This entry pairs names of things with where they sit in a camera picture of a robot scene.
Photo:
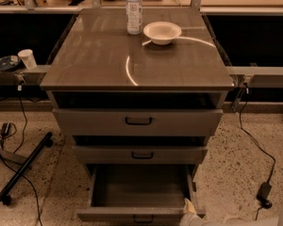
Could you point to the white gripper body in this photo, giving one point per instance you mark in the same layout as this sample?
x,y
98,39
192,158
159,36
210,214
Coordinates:
x,y
194,219

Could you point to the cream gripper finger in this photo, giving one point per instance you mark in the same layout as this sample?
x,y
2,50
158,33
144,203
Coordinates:
x,y
188,207

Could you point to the grey bottom drawer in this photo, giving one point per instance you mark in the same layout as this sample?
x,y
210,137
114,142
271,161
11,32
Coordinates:
x,y
139,195

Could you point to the grey drawer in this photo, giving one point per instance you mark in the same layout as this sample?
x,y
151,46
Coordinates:
x,y
139,195
138,122
186,155

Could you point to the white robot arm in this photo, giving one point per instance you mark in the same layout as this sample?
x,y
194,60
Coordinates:
x,y
278,221

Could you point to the grey middle drawer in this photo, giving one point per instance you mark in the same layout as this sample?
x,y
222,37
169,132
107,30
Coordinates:
x,y
186,155

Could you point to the grey drawer cabinet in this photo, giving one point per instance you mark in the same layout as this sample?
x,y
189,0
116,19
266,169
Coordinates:
x,y
101,66

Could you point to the grey top drawer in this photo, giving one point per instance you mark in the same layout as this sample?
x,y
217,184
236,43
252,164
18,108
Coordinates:
x,y
138,122

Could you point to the black power adapter right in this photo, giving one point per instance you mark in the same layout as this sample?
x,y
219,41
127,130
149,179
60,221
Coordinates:
x,y
263,194

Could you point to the white paper bowl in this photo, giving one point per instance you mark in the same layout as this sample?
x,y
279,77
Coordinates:
x,y
162,33

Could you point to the black adapter left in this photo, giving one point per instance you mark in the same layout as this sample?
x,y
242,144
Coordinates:
x,y
4,132

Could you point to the clear plastic water bottle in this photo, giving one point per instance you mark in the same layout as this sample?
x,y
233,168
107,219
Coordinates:
x,y
134,16

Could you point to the white paper cup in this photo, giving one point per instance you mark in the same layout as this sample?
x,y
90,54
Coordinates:
x,y
28,58

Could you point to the dark blue bowl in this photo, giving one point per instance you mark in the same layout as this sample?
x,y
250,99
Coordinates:
x,y
9,63

